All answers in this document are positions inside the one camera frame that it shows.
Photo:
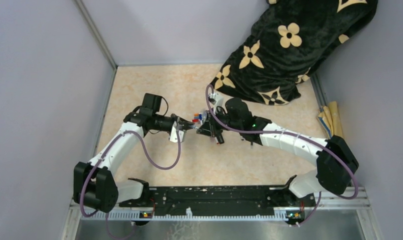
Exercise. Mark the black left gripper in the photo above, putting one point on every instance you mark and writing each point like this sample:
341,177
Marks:
180,124

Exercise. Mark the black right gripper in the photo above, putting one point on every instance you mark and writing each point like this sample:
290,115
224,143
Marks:
211,126

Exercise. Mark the green black marker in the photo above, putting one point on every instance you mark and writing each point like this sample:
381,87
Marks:
219,139

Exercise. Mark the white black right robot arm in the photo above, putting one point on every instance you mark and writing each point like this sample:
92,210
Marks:
334,162

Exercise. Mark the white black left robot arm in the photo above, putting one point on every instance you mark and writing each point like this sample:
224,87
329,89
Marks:
94,186

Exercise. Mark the yellow blue folded cloth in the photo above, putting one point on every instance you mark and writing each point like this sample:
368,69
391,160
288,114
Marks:
329,119

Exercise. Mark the black cream flower blanket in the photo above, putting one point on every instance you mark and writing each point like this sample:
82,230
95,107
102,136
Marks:
287,45

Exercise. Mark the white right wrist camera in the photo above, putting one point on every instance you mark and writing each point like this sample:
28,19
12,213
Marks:
216,99

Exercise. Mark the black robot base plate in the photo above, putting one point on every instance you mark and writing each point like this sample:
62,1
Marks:
218,201

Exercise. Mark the aluminium rail frame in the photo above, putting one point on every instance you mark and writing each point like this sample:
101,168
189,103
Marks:
332,218

